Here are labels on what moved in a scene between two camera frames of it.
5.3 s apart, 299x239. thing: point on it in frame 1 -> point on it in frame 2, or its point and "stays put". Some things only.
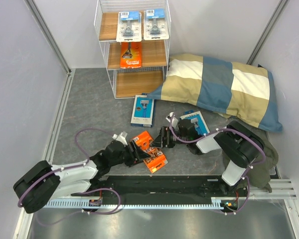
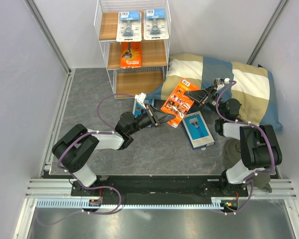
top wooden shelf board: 108,30 stays put
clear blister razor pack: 129,28 stays put
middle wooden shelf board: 153,54 stays put
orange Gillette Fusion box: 130,55 stays put
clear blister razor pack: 155,26 stays put
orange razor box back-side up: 156,160 -> 179,102
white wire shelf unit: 134,37 stays put
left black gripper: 137,156 -> 157,117
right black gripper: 159,142 -> 198,95
